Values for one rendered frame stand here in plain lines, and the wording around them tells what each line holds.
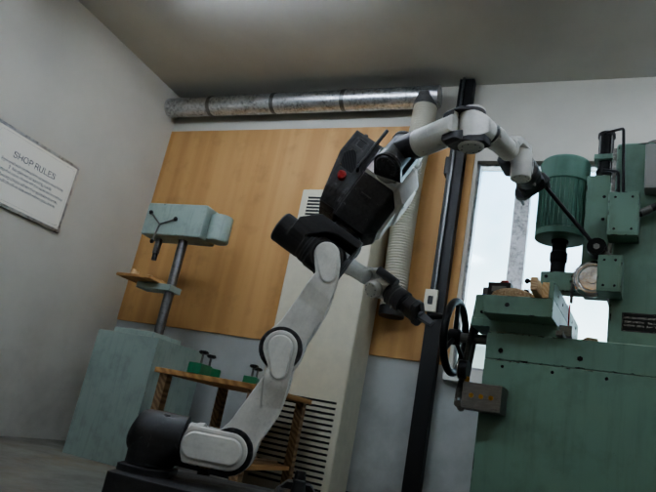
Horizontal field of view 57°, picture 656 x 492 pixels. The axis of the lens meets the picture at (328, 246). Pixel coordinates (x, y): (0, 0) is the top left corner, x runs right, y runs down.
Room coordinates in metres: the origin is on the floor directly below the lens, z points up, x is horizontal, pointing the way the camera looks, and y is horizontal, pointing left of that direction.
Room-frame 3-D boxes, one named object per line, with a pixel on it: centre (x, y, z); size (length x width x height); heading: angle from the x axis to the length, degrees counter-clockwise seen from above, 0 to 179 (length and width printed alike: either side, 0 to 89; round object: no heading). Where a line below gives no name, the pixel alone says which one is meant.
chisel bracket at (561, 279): (2.01, -0.83, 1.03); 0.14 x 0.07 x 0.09; 59
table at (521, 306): (2.08, -0.72, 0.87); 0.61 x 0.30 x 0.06; 149
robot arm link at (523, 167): (1.78, -0.56, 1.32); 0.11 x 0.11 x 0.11; 59
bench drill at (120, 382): (3.73, 0.91, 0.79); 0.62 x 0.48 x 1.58; 66
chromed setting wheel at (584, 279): (1.85, -0.86, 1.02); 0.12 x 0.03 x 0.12; 59
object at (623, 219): (1.78, -0.92, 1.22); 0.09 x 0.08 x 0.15; 59
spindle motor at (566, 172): (2.03, -0.82, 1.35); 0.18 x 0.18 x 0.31
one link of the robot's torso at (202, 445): (2.03, 0.22, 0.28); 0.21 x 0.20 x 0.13; 89
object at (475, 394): (1.88, -0.56, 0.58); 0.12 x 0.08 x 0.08; 59
